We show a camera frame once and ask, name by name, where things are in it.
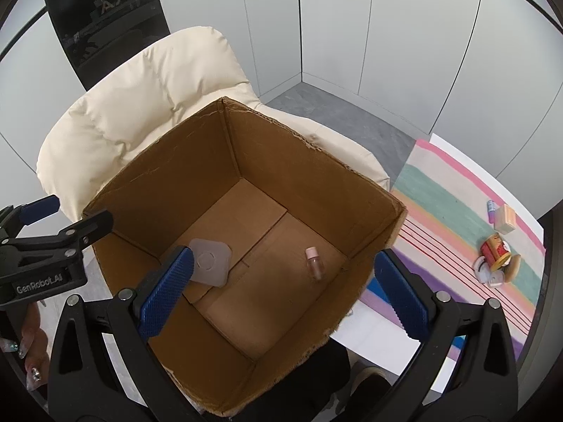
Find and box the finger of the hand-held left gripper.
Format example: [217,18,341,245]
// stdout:
[0,210,114,258]
[0,195,61,241]

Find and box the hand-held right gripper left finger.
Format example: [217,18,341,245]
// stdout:
[48,246,207,422]

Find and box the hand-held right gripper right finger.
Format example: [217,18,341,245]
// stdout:
[373,250,522,422]

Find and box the pale blue round compact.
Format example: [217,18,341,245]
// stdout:
[473,258,493,283]

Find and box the brown cardboard box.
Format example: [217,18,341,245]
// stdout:
[81,96,409,418]

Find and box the person's left hand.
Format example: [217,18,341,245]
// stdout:
[0,303,51,393]

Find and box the translucent square plastic lid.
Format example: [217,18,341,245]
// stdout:
[188,238,232,286]

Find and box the small pink bottle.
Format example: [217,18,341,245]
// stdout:
[305,247,325,280]

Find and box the person's shoe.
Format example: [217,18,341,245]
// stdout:
[347,367,392,422]

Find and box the striped pastel cloth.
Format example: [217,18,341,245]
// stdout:
[358,138,547,361]

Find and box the red printed can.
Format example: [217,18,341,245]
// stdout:
[480,233,512,271]

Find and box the person's black pants leg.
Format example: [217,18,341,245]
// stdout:
[281,340,353,418]

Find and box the beige cardboard cosmetic box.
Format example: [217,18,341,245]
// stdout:
[495,204,516,235]

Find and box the cream padded chair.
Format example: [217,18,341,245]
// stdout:
[36,26,391,225]

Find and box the dark wall poster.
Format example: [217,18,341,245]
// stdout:
[39,0,171,91]

